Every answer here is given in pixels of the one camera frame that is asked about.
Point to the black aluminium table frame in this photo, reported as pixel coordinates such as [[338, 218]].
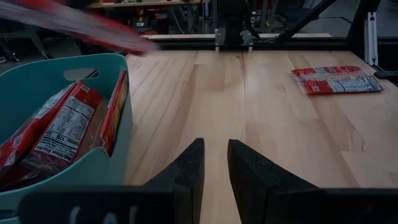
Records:
[[311, 43]]

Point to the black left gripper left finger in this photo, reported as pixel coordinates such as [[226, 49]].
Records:
[[186, 186]]

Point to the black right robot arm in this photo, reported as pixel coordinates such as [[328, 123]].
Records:
[[233, 18]]

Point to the wooden workbench shelf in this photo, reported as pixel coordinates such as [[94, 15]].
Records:
[[140, 3]]

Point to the red popcorn bag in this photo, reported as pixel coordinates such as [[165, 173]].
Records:
[[93, 28], [18, 143], [326, 87], [66, 124], [115, 115], [37, 171]]

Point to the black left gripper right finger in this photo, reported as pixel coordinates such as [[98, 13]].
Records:
[[258, 193]]

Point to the teal plastic basket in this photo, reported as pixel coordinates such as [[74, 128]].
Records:
[[102, 171]]

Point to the silver aluminium post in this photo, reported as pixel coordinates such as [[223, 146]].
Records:
[[371, 39]]

